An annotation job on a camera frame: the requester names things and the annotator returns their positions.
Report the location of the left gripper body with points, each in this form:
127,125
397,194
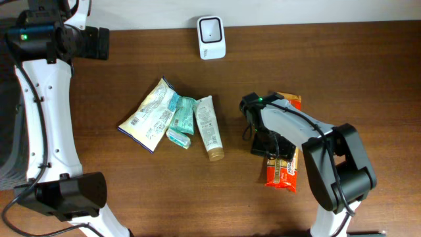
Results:
90,43

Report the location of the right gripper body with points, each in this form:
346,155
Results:
264,139

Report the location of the red spaghetti packet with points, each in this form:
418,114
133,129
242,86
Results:
282,174

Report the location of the white gold-capped tube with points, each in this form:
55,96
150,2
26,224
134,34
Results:
208,128

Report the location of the green tissue pack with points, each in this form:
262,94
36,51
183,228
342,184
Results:
178,138

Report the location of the teal snack pouch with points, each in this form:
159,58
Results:
183,118

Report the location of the cream snack bag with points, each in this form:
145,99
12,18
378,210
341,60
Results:
152,118

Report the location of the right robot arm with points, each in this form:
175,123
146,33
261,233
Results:
339,171

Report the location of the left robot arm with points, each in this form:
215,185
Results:
42,44

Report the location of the white barcode scanner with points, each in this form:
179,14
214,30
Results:
211,38

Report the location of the grey plastic mesh basket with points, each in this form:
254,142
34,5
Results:
14,136

